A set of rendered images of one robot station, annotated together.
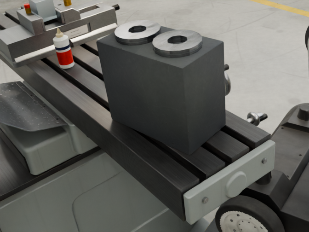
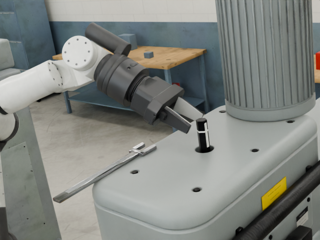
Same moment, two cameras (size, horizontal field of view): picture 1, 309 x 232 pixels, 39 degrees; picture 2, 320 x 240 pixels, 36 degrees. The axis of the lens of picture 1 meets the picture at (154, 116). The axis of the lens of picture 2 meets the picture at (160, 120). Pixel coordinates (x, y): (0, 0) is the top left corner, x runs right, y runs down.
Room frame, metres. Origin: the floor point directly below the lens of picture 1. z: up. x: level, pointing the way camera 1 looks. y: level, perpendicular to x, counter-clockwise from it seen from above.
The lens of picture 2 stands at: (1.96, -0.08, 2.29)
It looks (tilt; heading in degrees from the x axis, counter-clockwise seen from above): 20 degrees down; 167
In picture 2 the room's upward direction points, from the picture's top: 9 degrees counter-clockwise
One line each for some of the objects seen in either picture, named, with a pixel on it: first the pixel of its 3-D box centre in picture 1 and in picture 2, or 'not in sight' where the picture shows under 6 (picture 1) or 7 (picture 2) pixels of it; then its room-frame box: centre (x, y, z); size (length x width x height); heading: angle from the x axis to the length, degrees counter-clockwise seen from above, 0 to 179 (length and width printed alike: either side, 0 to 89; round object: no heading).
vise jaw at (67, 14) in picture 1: (61, 10); not in sight; (1.28, 0.23, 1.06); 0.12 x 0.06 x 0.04; 30
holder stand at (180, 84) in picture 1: (162, 80); not in sight; (0.75, -0.02, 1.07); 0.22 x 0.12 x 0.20; 43
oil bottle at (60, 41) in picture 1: (62, 47); not in sight; (1.08, 0.22, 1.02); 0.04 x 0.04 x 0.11
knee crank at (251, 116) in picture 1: (245, 123); not in sight; (1.28, -0.33, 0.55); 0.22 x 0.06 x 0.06; 122
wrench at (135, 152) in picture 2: not in sight; (106, 170); (1.11, 0.00, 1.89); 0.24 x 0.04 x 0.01; 124
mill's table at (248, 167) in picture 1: (80, 72); not in sight; (1.11, 0.19, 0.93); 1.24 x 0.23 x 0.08; 32
